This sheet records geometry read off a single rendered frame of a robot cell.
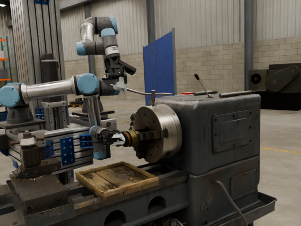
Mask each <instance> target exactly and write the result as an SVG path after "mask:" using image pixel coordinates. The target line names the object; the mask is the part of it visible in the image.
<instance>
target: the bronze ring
mask: <svg viewBox="0 0 301 226"><path fill-rule="evenodd" d="M138 133H139V132H138V131H135V130H134V129H130V130H129V131H126V132H125V133H122V135H123V136H124V138H125V144H124V145H123V147H131V146H137V145H138V143H139V142H140V141H139V139H138V135H137V134H138Z"/></svg>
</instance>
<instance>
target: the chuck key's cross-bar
mask: <svg viewBox="0 0 301 226"><path fill-rule="evenodd" d="M127 91H131V92H134V93H138V94H141V95H146V96H148V95H151V93H143V92H139V91H135V90H131V89H128V88H127ZM155 95H172V93H155Z"/></svg>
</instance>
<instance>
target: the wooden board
mask: <svg viewBox="0 0 301 226"><path fill-rule="evenodd" d="M121 165H123V166H122V167H124V168H125V172H124V168H122V167H121V168H120V167H119V166H121ZM114 167H117V168H118V169H117V168H114ZM128 168H130V169H128ZM122 169H123V171H119V170H122ZM131 169H132V171H131ZM103 170H104V171H103ZM117 170H118V172H117ZM129 170H130V171H129ZM133 170H134V171H133ZM95 171H97V172H96V173H95ZM123 173H124V174H123ZM132 173H133V174H132ZM85 174H86V176H85ZM135 174H136V176H135ZM141 174H142V175H143V176H142V175H141ZM75 175H76V179H77V180H78V181H79V182H80V183H81V184H83V185H84V186H85V187H86V188H87V189H89V190H90V191H91V192H92V193H94V194H95V195H96V196H97V197H98V198H100V199H101V200H102V201H103V202H105V201H108V200H112V199H114V198H117V197H121V196H123V195H127V194H131V193H134V192H137V191H140V190H142V189H146V188H149V187H153V186H156V185H159V177H157V176H155V175H153V174H150V173H148V172H146V171H144V170H142V169H140V168H138V167H136V166H134V165H132V164H129V163H127V162H126V161H121V162H117V163H114V164H113V163H112V164H108V165H103V166H99V167H94V168H91V169H86V170H82V171H78V172H75ZM129 175H130V176H129ZM140 176H141V177H140ZM137 177H138V178H139V179H138V178H137ZM131 178H132V179H131ZM134 178H135V179H134ZM145 178H147V179H145ZM133 181H134V182H133ZM111 185H113V186H111ZM104 186H105V187H104ZM117 186H118V187H117ZM111 187H113V188H111ZM104 189H105V190H104ZM103 192H104V193H103Z"/></svg>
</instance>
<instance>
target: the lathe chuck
mask: <svg viewBox="0 0 301 226"><path fill-rule="evenodd" d="M138 113H139V115H140V117H141V119H142V122H143V124H144V126H145V127H148V128H149V129H148V130H147V131H146V132H148V131H156V130H164V129H165V128H166V130H167V135H168V136H167V138H159V139H151V142H150V143H148V144H147V149H146V157H145V161H146V162H148V163H157V162H160V161H165V160H168V159H170V158H171V157H172V156H173V155H174V153H175V151H176V147H177V129H176V125H175V122H174V119H173V117H172V115H171V114H170V112H169V111H168V110H167V109H166V108H165V107H163V106H161V105H155V107H153V106H151V105H150V106H143V107H140V108H139V109H138ZM144 132H145V131H144ZM167 152H171V153H170V154H169V155H168V156H165V155H166V153H167Z"/></svg>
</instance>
